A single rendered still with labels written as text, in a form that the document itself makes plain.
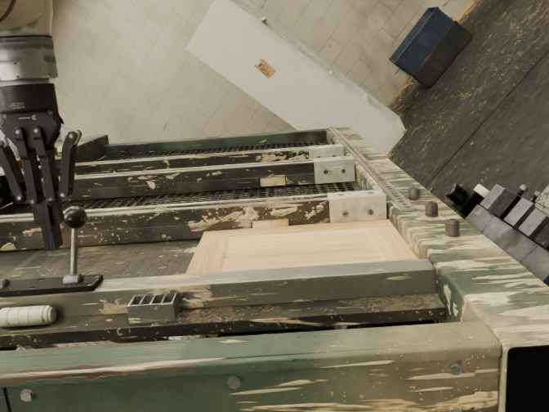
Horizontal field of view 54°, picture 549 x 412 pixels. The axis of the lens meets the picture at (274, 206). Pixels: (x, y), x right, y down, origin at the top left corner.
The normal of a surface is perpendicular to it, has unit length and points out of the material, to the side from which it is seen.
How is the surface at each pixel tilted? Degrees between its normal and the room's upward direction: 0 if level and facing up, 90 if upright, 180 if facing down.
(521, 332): 50
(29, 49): 121
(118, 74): 90
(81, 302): 90
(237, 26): 90
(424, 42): 91
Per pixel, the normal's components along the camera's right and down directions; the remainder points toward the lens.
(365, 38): -0.11, 0.38
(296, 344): -0.07, -0.97
